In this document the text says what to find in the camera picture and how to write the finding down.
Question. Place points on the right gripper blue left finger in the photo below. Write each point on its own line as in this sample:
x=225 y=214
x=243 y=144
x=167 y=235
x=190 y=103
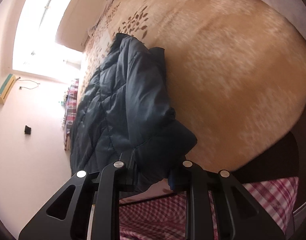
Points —
x=129 y=177

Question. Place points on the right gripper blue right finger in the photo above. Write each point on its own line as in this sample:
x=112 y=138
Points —
x=174 y=182

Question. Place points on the dark quilted puffer jacket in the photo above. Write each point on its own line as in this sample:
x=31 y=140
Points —
x=126 y=108

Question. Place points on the white nightstand with plaid cloth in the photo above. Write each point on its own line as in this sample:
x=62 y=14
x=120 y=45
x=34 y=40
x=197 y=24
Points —
x=70 y=111

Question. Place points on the beige leaf pattern blanket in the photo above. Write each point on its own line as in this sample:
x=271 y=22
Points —
x=236 y=69

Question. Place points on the beige padded headboard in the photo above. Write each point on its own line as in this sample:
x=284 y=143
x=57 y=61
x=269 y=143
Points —
x=78 y=18

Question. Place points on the black wall switch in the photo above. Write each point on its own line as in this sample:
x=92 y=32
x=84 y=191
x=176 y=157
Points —
x=27 y=130

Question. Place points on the wall air conditioner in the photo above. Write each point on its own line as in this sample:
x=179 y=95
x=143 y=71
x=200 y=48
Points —
x=6 y=87

